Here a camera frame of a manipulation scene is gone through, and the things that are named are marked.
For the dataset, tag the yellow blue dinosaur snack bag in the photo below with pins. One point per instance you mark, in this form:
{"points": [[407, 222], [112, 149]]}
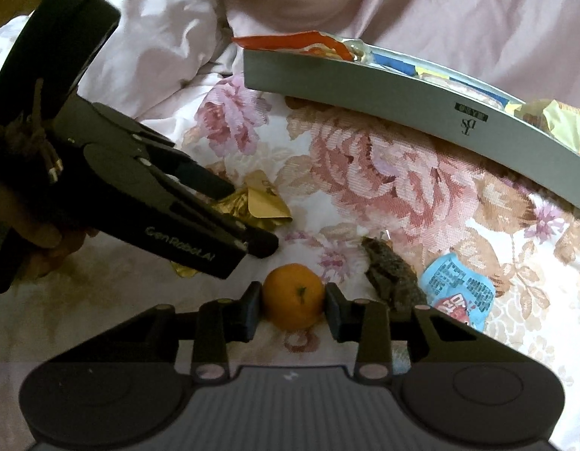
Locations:
{"points": [[438, 75]]}

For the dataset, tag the yellow orange bread packet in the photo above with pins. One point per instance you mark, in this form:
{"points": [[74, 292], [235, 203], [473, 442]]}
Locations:
{"points": [[557, 119]]}

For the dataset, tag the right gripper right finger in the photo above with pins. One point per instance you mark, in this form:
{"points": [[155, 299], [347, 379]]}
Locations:
{"points": [[367, 323]]}

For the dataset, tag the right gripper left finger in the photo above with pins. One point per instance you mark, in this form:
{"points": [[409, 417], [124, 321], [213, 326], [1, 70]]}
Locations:
{"points": [[215, 325]]}

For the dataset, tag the small orange tangerine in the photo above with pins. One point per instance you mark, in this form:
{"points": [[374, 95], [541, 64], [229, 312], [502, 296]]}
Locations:
{"points": [[293, 296]]}

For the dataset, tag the dark seaweed snack packet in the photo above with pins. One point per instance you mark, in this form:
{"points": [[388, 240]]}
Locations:
{"points": [[392, 278]]}

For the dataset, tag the floral bed sheet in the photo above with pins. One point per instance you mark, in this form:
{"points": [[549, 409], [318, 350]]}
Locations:
{"points": [[344, 176]]}

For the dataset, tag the gold foil snack packet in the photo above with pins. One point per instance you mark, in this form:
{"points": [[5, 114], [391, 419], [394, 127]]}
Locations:
{"points": [[256, 203]]}

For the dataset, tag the pale pink duvet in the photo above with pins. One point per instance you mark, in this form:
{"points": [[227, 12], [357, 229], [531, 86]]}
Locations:
{"points": [[159, 47]]}

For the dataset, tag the red orange snack packet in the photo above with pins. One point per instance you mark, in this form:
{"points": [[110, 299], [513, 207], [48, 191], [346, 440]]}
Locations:
{"points": [[305, 43]]}

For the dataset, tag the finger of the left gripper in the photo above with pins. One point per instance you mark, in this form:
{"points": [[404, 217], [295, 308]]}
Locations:
{"points": [[255, 241], [176, 163]]}

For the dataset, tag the person's left hand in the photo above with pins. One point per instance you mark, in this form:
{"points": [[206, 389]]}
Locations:
{"points": [[30, 248]]}

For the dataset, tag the light blue jelly packet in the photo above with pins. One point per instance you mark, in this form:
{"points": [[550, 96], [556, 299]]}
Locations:
{"points": [[458, 292]]}

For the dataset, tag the grey shallow cardboard box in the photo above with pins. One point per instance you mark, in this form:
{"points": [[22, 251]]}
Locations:
{"points": [[423, 106]]}

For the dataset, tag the pink satin curtain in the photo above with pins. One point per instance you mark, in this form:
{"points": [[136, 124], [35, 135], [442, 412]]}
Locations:
{"points": [[528, 48]]}

